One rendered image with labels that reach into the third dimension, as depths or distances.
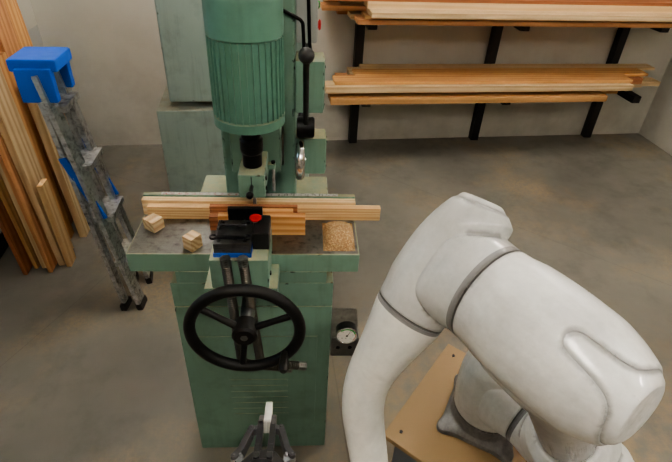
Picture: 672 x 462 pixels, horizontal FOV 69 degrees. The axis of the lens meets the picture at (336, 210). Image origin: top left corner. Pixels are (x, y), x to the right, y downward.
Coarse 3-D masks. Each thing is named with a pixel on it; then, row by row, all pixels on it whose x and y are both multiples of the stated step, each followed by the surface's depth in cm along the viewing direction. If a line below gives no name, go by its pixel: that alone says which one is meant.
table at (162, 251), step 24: (144, 216) 138; (144, 240) 129; (168, 240) 130; (288, 240) 132; (312, 240) 132; (144, 264) 127; (168, 264) 127; (192, 264) 127; (288, 264) 129; (312, 264) 129; (336, 264) 130
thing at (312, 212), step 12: (156, 204) 136; (168, 204) 137; (180, 204) 137; (192, 204) 137; (204, 204) 137; (168, 216) 137; (180, 216) 137; (192, 216) 138; (204, 216) 138; (312, 216) 140; (324, 216) 140; (336, 216) 140; (348, 216) 140; (360, 216) 140; (372, 216) 141
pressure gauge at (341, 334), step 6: (342, 324) 136; (348, 324) 136; (354, 324) 137; (336, 330) 137; (342, 330) 135; (348, 330) 135; (354, 330) 135; (336, 336) 136; (342, 336) 137; (348, 336) 137; (354, 336) 137; (342, 342) 138; (348, 342) 138
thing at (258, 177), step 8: (264, 152) 137; (264, 160) 133; (240, 168) 129; (248, 168) 129; (256, 168) 129; (264, 168) 130; (240, 176) 126; (248, 176) 127; (256, 176) 127; (264, 176) 127; (240, 184) 128; (248, 184) 128; (256, 184) 128; (264, 184) 128; (240, 192) 129; (256, 192) 129; (264, 192) 130
